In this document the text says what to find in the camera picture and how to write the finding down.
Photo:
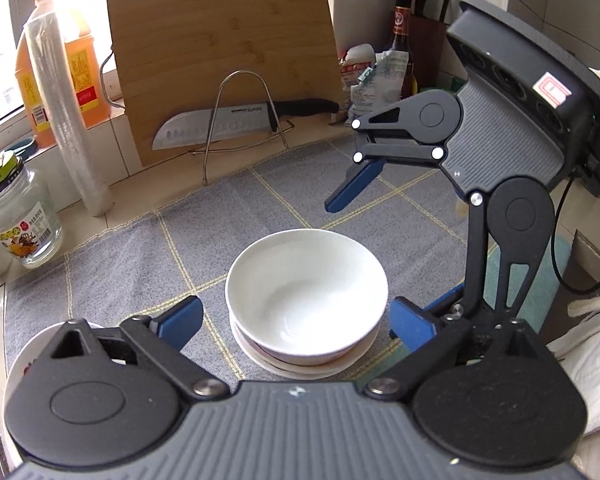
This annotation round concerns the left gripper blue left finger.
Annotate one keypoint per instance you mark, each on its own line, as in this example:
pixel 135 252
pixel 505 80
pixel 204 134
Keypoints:
pixel 157 343

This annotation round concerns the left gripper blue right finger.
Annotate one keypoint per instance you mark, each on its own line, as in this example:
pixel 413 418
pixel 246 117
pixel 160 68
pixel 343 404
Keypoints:
pixel 434 341

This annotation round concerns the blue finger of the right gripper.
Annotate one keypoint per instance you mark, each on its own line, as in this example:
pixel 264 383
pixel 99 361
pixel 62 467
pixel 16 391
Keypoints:
pixel 358 178
pixel 443 304

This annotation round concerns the white bowl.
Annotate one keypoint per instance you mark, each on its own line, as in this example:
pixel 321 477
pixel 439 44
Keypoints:
pixel 306 296
pixel 293 371

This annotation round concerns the white fruit plate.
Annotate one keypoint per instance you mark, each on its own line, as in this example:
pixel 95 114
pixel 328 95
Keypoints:
pixel 26 356

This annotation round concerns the grey blue checked towel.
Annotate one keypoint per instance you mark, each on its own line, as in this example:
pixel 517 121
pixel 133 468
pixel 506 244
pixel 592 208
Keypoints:
pixel 406 217

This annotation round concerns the white clipped food bag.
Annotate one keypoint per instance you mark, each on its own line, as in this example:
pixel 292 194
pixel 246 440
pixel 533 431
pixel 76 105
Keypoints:
pixel 379 85

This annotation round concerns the red white salt bag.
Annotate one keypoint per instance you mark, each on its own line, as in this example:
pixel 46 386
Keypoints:
pixel 352 65

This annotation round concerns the dark red knife block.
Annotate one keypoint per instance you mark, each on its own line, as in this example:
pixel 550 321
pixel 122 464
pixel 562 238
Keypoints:
pixel 426 41

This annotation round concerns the dark soy sauce bottle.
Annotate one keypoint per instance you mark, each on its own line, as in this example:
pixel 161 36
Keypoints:
pixel 401 43

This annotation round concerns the steel santoku knife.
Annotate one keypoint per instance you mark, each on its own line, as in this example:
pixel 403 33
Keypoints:
pixel 191 128

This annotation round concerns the bamboo cutting board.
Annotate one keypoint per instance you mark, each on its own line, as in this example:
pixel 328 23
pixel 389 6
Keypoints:
pixel 178 55

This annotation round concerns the glass jar green lid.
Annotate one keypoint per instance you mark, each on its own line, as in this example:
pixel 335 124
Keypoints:
pixel 30 229

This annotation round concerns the orange oil jug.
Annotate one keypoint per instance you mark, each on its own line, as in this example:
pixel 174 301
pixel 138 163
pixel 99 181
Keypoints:
pixel 84 70

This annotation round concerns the right cling film roll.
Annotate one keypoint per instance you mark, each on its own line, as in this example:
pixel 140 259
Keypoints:
pixel 70 115

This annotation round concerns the wire board stand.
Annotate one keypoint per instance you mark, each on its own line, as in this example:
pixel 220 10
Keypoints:
pixel 245 117

